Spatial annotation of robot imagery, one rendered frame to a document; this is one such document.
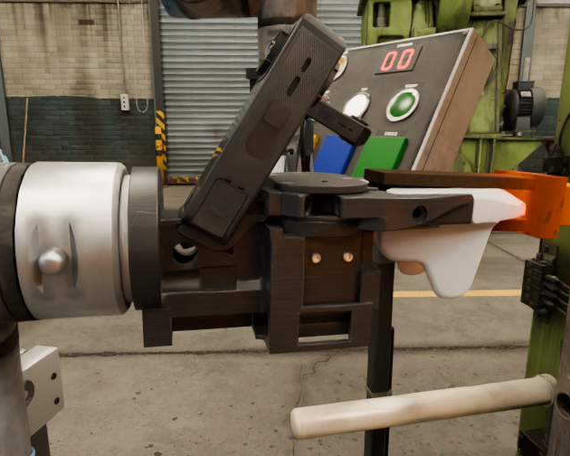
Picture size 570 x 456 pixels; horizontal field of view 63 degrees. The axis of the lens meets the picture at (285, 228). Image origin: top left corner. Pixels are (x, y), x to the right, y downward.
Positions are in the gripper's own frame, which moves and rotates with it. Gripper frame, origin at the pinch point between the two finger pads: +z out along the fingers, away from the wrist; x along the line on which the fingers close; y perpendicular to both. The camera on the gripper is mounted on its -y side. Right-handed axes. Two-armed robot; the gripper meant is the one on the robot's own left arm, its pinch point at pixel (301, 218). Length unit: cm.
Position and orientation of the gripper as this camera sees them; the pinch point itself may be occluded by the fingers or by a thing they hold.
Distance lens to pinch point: 64.6
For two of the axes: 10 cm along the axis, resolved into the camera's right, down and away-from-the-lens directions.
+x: -2.2, 2.1, -9.5
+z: 0.0, 9.8, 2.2
